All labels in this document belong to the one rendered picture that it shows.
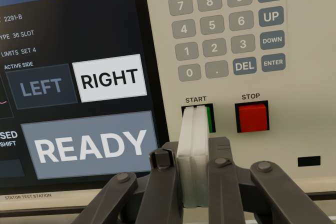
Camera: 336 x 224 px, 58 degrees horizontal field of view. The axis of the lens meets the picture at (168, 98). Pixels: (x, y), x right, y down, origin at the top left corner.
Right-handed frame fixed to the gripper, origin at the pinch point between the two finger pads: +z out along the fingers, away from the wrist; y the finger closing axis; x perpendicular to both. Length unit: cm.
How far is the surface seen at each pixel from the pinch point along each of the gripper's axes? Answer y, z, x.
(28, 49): -11.4, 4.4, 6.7
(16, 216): -16.2, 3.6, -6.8
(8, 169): -16.1, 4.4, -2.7
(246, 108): 3.5, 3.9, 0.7
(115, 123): -6.1, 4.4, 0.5
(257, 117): 4.1, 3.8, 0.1
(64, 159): -11.0, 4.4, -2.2
